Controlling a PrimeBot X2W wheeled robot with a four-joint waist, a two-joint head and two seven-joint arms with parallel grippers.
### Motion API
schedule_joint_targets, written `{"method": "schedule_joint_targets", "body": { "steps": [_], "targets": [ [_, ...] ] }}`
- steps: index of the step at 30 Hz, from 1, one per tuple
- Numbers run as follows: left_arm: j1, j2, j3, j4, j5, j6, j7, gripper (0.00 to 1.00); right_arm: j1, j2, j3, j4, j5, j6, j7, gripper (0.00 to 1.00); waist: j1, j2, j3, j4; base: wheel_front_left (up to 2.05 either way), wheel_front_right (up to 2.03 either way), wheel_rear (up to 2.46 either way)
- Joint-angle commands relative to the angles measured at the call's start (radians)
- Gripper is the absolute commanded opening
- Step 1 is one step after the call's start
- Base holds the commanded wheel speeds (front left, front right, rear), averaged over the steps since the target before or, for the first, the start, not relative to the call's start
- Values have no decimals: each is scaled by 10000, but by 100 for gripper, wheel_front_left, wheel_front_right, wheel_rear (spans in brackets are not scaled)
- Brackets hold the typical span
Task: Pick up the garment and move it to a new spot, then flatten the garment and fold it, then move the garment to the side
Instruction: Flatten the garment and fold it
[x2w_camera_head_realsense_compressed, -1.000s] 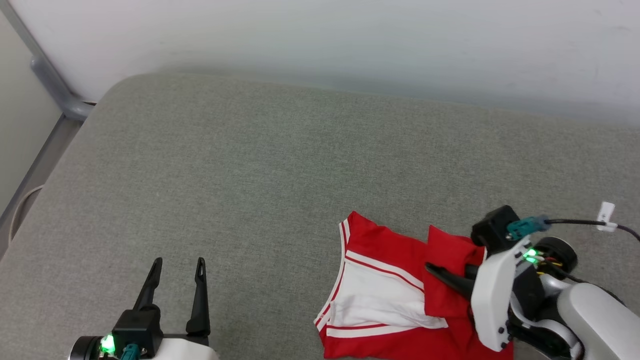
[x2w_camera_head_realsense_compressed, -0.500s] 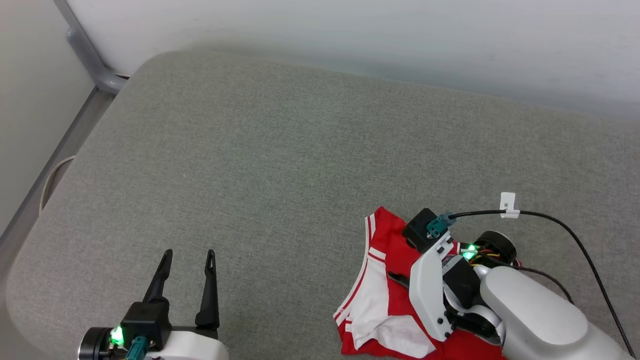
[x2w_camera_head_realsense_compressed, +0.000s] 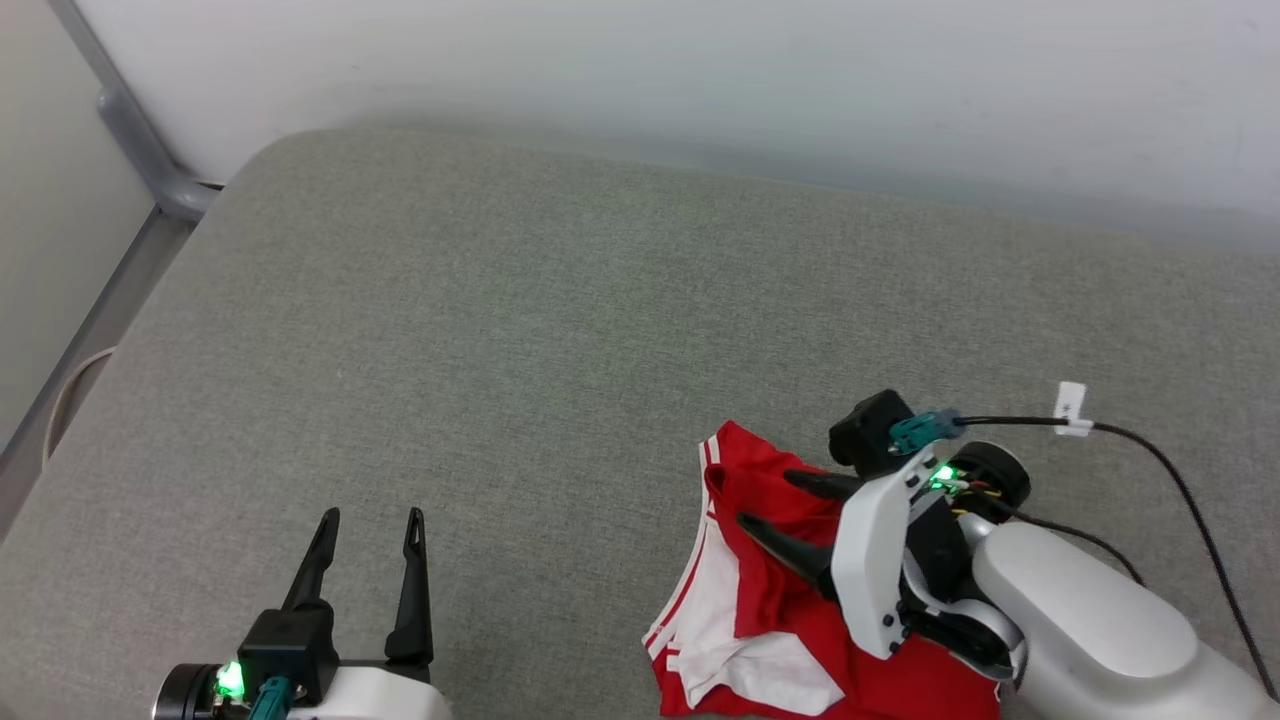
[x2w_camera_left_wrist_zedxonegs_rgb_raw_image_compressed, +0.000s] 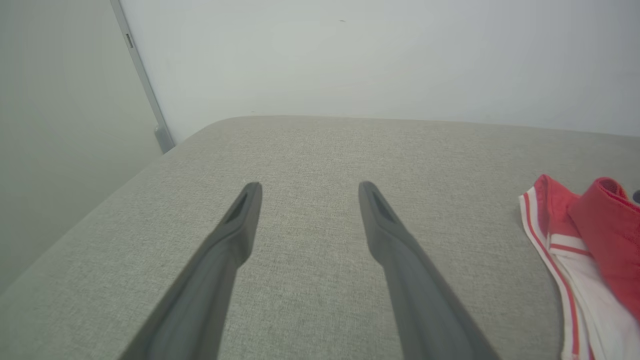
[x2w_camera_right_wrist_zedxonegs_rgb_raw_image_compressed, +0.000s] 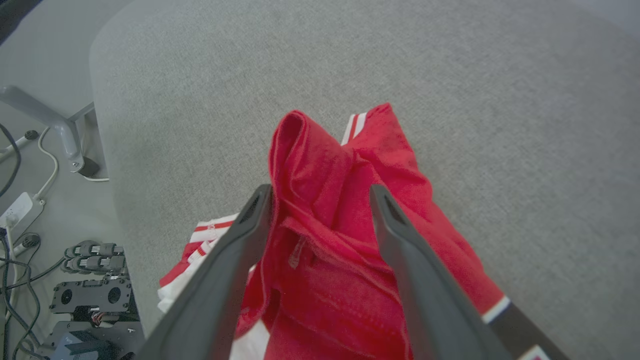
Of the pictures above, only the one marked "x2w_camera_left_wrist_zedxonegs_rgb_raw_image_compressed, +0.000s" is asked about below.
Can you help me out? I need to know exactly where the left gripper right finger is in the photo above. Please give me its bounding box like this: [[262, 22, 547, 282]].
[[357, 180, 502, 360]]

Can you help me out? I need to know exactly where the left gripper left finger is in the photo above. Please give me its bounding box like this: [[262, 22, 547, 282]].
[[119, 181, 264, 360]]

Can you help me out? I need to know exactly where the grey metal post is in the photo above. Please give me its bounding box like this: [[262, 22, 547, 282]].
[[109, 0, 177, 154]]

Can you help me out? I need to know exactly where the red and white basketball jersey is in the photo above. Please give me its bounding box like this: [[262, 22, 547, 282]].
[[518, 173, 640, 360]]

